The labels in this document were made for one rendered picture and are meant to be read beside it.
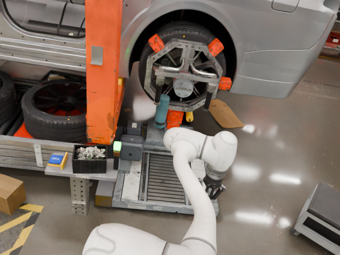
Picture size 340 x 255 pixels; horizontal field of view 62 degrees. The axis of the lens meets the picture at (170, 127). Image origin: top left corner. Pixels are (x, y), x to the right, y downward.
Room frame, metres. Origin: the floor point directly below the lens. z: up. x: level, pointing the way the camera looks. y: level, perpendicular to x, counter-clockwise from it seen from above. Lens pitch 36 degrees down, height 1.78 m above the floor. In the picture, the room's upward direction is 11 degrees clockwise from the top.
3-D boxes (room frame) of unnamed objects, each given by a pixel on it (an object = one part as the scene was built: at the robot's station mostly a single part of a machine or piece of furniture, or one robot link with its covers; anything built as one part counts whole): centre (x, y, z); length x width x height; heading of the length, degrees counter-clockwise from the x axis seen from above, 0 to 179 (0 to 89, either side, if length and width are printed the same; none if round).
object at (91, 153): (1.25, 0.45, 0.51); 0.20 x 0.14 x 0.13; 106
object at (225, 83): (1.95, -0.33, 0.85); 0.09 x 0.08 x 0.07; 97
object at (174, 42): (1.90, -0.02, 0.85); 0.54 x 0.07 x 0.54; 97
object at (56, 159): (1.22, 0.65, 0.47); 0.07 x 0.07 x 0.02; 7
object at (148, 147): (2.07, 0.00, 0.13); 0.50 x 0.36 x 0.10; 97
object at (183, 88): (1.83, -0.03, 0.85); 0.21 x 0.14 x 0.14; 7
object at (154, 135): (2.07, 0.00, 0.32); 0.40 x 0.30 x 0.28; 97
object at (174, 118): (1.94, -0.01, 0.48); 0.16 x 0.12 x 0.17; 7
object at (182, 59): (1.77, 0.06, 1.03); 0.19 x 0.18 x 0.11; 7
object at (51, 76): (2.88, 1.32, 0.02); 0.52 x 0.42 x 0.04; 91
